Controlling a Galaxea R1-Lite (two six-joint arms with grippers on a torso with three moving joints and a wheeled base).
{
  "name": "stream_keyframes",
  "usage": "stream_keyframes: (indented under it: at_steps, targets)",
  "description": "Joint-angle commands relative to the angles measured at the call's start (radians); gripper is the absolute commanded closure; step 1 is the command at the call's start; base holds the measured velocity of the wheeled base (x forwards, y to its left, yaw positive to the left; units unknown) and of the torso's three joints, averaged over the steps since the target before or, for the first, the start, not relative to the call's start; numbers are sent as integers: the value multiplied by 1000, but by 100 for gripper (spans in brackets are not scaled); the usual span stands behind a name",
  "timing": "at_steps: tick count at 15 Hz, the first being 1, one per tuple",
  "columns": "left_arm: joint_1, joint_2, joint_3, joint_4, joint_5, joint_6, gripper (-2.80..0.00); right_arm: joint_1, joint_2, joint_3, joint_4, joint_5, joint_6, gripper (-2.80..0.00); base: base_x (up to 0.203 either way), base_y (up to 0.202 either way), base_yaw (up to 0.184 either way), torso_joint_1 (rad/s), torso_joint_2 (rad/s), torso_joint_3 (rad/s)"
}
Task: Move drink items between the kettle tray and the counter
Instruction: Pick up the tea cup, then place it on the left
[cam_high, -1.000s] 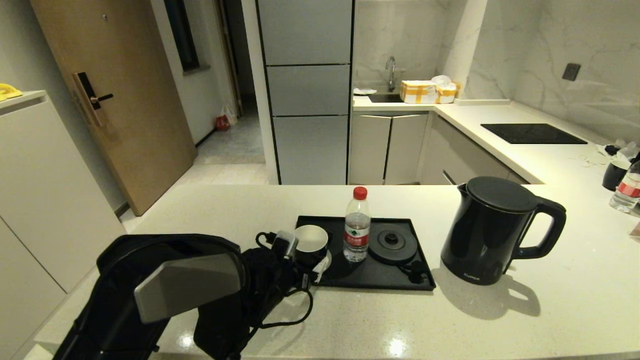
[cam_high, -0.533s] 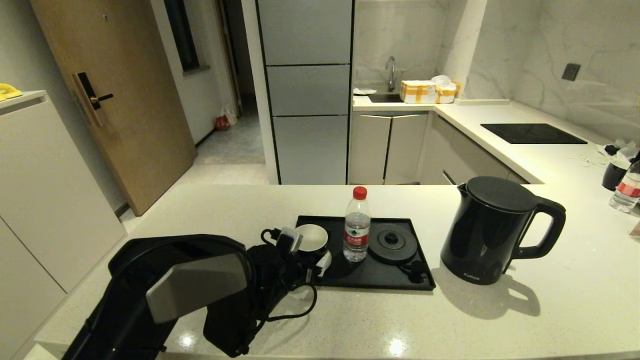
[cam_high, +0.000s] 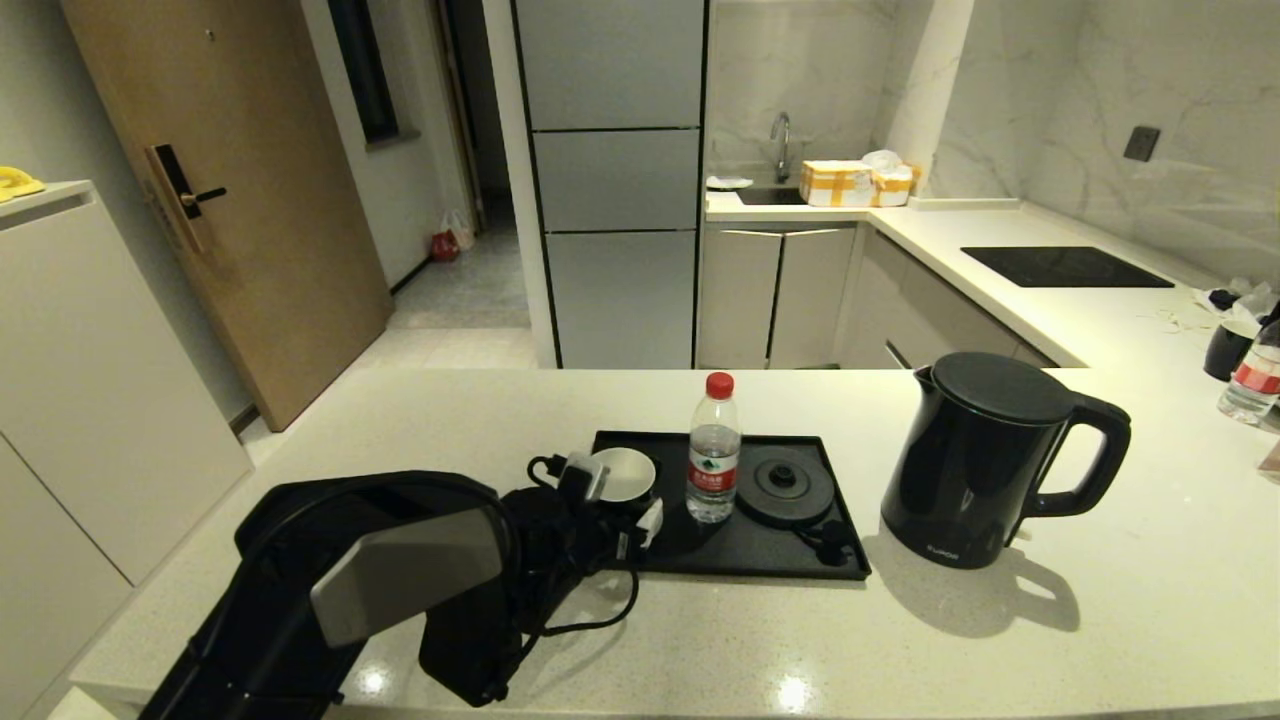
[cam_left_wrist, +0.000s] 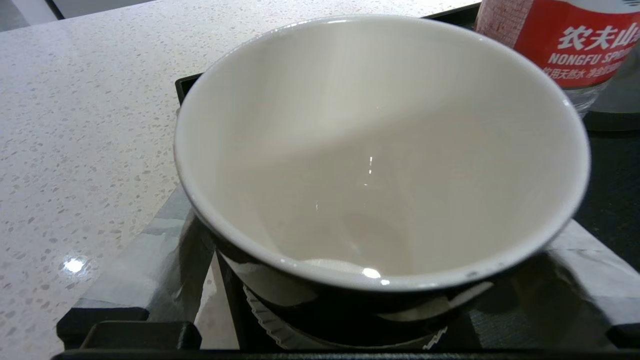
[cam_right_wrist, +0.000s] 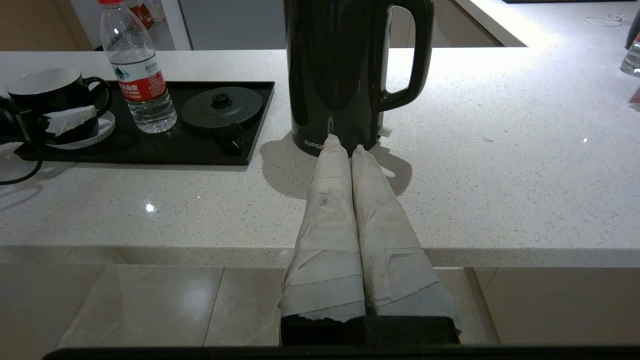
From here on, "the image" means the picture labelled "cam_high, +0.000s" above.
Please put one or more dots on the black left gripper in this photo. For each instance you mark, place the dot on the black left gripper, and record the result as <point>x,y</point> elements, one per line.
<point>560,540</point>

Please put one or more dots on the black cup white inside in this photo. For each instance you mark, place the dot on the black cup white inside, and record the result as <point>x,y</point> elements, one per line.
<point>625,475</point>

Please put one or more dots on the water bottle red label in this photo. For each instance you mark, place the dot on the water bottle red label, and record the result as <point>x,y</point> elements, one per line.
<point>713,460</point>

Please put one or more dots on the black electric kettle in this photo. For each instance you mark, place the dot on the black electric kettle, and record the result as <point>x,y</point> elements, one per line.
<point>970,470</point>

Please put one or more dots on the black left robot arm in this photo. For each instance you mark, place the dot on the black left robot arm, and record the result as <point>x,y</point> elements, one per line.
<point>300,560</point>

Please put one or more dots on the round black kettle base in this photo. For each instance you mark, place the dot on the round black kettle base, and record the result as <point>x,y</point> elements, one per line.
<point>785,485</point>

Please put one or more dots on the water bottle partly seen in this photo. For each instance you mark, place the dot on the water bottle partly seen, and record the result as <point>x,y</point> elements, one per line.
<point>1255,380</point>

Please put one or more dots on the black rectangular tray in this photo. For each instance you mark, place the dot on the black rectangular tray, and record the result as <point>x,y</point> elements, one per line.
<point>720,550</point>

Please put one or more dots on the beige sink cabinet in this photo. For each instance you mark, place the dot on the beige sink cabinet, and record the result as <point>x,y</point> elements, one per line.
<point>780,290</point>

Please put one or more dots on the red bag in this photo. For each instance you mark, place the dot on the red bag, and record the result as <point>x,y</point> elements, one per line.
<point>445,247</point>

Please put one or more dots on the grey refrigerator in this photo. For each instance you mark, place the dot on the grey refrigerator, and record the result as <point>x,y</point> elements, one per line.
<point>620,180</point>

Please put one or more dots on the dark sink basin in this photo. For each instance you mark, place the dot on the dark sink basin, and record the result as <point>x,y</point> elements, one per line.
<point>770,196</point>

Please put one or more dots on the white cloth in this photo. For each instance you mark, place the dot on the white cloth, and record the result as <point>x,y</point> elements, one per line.
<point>728,182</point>

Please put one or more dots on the white plastic bag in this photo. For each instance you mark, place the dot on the white plastic bag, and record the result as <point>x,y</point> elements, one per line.
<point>461,226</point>

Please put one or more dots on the beige counter cabinet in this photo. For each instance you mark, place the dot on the beige counter cabinet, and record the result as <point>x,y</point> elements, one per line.
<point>930,300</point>

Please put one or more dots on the cardboard box yellow tape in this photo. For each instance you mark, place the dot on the cardboard box yellow tape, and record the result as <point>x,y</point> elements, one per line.
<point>836,184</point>

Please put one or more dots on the chrome faucet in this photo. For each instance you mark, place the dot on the chrome faucet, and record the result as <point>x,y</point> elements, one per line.
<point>781,140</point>

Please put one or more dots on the small parcel yellow tape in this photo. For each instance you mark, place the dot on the small parcel yellow tape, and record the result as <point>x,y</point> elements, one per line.
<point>893,180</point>

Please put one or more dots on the black induction cooktop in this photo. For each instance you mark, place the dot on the black induction cooktop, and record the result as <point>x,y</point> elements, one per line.
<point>1065,268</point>

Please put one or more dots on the wooden door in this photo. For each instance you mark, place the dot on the wooden door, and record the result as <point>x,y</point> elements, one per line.
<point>220,220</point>

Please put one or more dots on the dark window pane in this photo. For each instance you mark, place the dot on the dark window pane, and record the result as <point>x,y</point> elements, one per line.
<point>365,70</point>

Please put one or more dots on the white tall cabinet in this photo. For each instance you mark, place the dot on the white tall cabinet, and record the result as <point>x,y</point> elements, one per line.
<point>90,400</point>

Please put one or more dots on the black mug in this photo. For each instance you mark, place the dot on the black mug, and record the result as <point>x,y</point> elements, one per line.
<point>1228,350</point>

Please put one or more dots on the black and white clutter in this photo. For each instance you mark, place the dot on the black and white clutter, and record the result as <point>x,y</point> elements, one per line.
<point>1240,298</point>

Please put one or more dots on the yellow object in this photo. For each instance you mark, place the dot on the yellow object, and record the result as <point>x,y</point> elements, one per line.
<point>15,182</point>

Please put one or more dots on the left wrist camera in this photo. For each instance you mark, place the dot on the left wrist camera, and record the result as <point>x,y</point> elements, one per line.
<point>585,475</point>

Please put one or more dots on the grey wall socket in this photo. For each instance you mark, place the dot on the grey wall socket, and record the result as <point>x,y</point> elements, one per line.
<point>1142,144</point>

